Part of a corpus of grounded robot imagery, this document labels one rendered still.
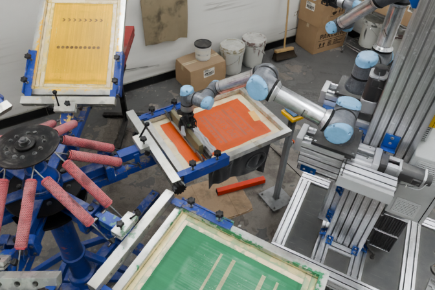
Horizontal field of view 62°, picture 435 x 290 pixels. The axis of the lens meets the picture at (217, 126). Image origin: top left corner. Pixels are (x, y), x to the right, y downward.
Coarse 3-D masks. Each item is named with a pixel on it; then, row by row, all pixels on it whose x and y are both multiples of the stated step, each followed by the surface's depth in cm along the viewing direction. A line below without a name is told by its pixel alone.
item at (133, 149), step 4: (124, 148) 207; (128, 148) 207; (132, 148) 207; (136, 148) 207; (120, 152) 205; (124, 152) 205; (128, 152) 205; (132, 152) 205; (136, 152) 206; (120, 156) 202; (124, 156) 203; (128, 156) 205; (132, 156) 206; (124, 160) 205; (128, 160) 206
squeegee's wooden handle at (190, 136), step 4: (172, 112) 230; (176, 112) 231; (172, 116) 231; (176, 116) 227; (176, 120) 228; (176, 124) 230; (188, 128) 219; (188, 132) 216; (192, 132) 216; (188, 136) 217; (192, 136) 214; (188, 140) 220; (192, 140) 214; (196, 140) 211; (192, 144) 216; (196, 144) 210; (200, 144) 209; (196, 148) 212; (200, 148) 209; (200, 152) 212
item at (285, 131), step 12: (216, 96) 256; (228, 96) 262; (264, 108) 247; (156, 120) 239; (276, 120) 238; (156, 132) 226; (276, 132) 229; (288, 132) 230; (252, 144) 220; (264, 144) 223; (168, 156) 210; (240, 156) 217; (180, 168) 204
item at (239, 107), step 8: (224, 104) 255; (232, 104) 255; (240, 104) 256; (200, 112) 248; (208, 112) 248; (240, 112) 249; (168, 128) 234; (200, 128) 235; (168, 136) 229; (176, 136) 229
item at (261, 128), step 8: (248, 120) 242; (256, 120) 243; (256, 128) 237; (264, 128) 237; (208, 136) 230; (248, 136) 231; (256, 136) 231; (176, 144) 223; (184, 144) 223; (216, 144) 224; (224, 144) 224; (232, 144) 224; (240, 144) 225; (184, 152) 218; (192, 152) 218
